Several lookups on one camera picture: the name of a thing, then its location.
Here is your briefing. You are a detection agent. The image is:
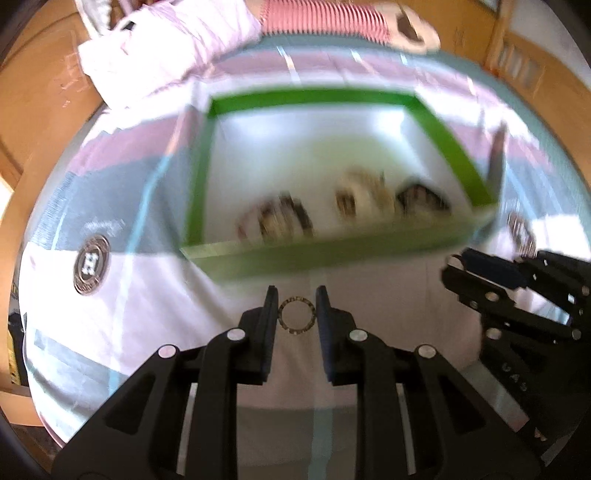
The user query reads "printed pink grey bedsheet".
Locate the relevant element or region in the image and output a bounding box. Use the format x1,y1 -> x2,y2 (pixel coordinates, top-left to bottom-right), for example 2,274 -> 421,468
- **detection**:
18,37 -> 591,462

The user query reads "wooden cabinet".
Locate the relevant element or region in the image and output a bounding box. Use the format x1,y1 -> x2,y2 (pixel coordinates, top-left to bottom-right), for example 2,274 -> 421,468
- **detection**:
480,0 -> 591,153

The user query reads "brown-white object middle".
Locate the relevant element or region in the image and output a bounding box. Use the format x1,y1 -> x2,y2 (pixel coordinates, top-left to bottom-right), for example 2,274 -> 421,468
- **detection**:
335,170 -> 396,220

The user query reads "pale pink quilt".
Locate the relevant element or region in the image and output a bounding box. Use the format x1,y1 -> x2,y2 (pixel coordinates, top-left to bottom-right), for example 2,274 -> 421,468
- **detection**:
76,0 -> 264,109

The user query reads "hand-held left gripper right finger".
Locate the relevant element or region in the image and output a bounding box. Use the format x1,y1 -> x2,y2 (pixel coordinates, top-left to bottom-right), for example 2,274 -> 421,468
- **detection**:
315,285 -> 542,480

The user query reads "brown-white object right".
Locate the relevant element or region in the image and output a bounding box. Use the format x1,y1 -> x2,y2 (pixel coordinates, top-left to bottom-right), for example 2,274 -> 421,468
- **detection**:
397,182 -> 452,217

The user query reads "brown-white object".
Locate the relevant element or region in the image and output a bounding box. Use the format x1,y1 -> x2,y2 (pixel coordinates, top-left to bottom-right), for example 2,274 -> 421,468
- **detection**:
397,182 -> 452,217
335,170 -> 396,220

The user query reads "cream brown plush toy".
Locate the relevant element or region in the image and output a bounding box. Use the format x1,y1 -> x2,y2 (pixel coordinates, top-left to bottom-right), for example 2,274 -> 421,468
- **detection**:
374,2 -> 441,54

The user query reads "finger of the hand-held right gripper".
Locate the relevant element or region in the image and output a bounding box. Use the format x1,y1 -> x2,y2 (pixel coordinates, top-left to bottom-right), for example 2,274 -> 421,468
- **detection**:
461,248 -> 591,305
441,265 -> 583,444

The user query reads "dark patterned ring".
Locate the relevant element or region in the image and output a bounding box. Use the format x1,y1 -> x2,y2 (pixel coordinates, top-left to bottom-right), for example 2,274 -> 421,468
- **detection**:
277,295 -> 317,333

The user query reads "red white striped cloth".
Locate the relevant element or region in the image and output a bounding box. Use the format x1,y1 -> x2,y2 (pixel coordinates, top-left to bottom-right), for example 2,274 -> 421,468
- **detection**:
259,0 -> 389,44

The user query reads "green-rimmed white tray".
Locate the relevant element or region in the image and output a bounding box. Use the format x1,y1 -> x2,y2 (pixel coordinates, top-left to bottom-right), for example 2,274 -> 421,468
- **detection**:
180,90 -> 502,283

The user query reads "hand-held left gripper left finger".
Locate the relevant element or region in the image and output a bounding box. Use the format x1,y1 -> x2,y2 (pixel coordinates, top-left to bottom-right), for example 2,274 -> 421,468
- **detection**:
51,285 -> 279,480

